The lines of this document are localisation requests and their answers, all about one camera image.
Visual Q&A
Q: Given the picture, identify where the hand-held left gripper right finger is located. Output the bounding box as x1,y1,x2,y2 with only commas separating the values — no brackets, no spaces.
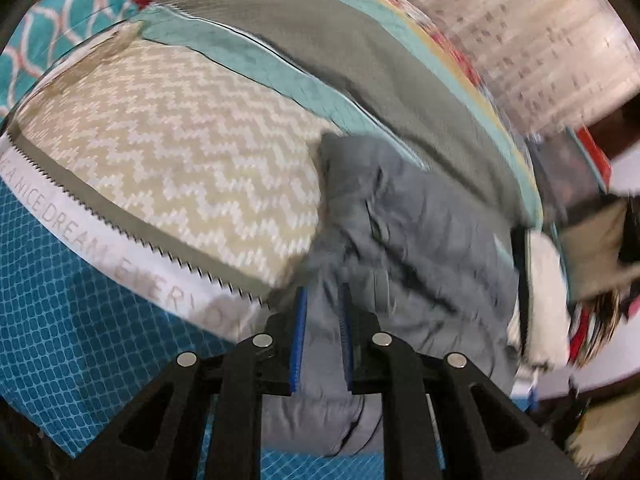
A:
339,282,583,480

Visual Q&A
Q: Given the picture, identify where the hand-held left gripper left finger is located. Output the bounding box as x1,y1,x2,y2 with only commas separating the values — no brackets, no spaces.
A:
65,285,308,480

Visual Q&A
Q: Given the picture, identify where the grey down jacket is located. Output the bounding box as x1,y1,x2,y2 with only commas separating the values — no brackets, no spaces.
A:
260,132,526,458

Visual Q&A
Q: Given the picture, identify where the white dotted cushion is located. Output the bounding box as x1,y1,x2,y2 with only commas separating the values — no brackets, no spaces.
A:
510,227,573,368

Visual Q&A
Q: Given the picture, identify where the teal beige patterned bed cover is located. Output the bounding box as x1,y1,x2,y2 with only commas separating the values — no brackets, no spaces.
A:
0,0,546,480

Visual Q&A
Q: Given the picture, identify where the tan cushion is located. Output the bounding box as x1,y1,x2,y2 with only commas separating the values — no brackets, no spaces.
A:
560,205,640,301

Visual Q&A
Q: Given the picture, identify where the teal white patterned pillow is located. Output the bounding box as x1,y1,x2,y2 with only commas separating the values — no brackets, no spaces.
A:
0,0,143,111

